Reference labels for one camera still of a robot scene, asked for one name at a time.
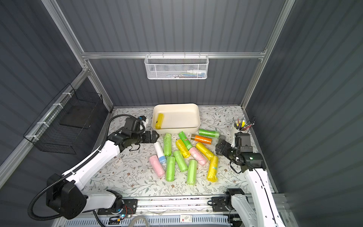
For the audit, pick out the light green trash bag roll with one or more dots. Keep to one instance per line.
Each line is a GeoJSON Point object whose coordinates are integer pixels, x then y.
{"type": "Point", "coordinates": [170, 169]}
{"type": "Point", "coordinates": [167, 144]}
{"type": "Point", "coordinates": [192, 172]}
{"type": "Point", "coordinates": [180, 161]}

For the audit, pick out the orange trash bag roll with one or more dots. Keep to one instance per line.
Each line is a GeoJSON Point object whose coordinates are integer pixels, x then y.
{"type": "Point", "coordinates": [201, 139]}

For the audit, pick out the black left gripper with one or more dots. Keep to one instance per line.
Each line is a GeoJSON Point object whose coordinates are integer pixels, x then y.
{"type": "Point", "coordinates": [146, 136]}

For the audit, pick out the grey trash bag roll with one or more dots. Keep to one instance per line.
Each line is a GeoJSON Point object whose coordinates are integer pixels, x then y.
{"type": "Point", "coordinates": [221, 138]}

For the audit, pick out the cream storage box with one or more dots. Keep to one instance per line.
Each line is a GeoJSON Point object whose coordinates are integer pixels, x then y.
{"type": "Point", "coordinates": [177, 118]}

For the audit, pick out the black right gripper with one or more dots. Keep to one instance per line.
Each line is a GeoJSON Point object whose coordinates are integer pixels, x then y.
{"type": "Point", "coordinates": [225, 148]}

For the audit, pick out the black wire side basket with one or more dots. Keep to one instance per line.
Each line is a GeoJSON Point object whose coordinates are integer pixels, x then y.
{"type": "Point", "coordinates": [71, 126]}

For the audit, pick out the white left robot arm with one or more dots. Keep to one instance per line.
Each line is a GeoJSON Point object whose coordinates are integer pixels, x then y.
{"type": "Point", "coordinates": [64, 193]}

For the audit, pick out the yellow trash bag roll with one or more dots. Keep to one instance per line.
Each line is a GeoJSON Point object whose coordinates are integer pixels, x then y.
{"type": "Point", "coordinates": [205, 151]}
{"type": "Point", "coordinates": [213, 167]}
{"type": "Point", "coordinates": [182, 148]}
{"type": "Point", "coordinates": [159, 121]}

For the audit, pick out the pink trash bag roll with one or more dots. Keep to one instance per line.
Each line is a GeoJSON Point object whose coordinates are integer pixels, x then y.
{"type": "Point", "coordinates": [157, 167]}
{"type": "Point", "coordinates": [198, 156]}

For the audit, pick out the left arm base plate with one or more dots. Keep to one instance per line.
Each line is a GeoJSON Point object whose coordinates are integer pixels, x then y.
{"type": "Point", "coordinates": [121, 207]}

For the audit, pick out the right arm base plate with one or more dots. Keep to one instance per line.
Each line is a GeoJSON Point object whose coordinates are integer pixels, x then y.
{"type": "Point", "coordinates": [221, 203]}

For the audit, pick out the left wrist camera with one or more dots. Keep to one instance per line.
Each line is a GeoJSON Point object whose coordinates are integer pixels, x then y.
{"type": "Point", "coordinates": [144, 120]}

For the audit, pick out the green labelled trash bag roll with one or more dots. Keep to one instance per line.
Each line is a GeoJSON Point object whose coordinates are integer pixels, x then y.
{"type": "Point", "coordinates": [185, 140]}

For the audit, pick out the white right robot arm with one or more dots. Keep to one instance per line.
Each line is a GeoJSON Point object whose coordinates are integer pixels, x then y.
{"type": "Point", "coordinates": [244, 161]}

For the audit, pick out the white wire wall basket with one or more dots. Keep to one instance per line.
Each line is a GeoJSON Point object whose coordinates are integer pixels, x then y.
{"type": "Point", "coordinates": [176, 68]}

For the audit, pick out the white pen cup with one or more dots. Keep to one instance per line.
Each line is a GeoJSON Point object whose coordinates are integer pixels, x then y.
{"type": "Point", "coordinates": [241, 125]}

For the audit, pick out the white blue trash bag roll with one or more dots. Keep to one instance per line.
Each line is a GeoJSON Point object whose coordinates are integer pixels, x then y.
{"type": "Point", "coordinates": [160, 153]}

